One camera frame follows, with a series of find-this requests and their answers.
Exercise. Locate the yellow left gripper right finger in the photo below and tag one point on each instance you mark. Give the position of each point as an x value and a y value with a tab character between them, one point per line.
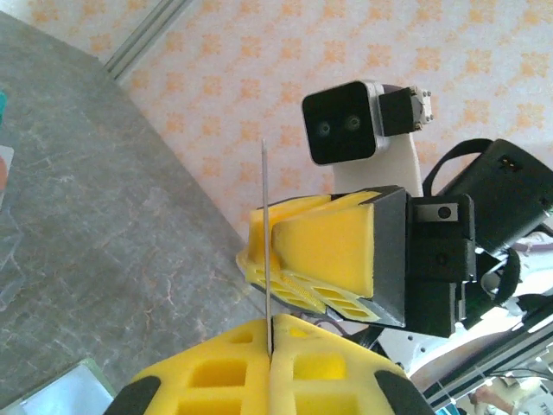
328	389

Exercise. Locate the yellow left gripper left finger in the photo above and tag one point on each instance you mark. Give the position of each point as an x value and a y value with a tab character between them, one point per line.
216	389

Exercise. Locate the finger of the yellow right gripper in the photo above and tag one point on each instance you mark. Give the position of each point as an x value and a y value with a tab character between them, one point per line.
302	207
328	250

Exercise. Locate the light blue plastic card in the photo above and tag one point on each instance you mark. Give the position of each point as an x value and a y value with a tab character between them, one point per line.
267	242

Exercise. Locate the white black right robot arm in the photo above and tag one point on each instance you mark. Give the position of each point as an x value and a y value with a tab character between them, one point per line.
501	203

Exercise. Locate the clear acrylic card holder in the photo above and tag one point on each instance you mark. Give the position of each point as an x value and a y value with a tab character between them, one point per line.
8	259

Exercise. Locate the white card red circles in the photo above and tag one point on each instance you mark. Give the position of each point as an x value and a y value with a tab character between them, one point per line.
3	173

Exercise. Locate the teal VIP card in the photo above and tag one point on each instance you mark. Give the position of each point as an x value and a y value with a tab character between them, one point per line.
3	108

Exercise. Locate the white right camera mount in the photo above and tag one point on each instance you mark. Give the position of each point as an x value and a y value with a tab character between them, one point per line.
402	173

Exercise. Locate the aluminium frame post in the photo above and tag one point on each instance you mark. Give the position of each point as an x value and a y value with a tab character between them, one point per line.
142	39

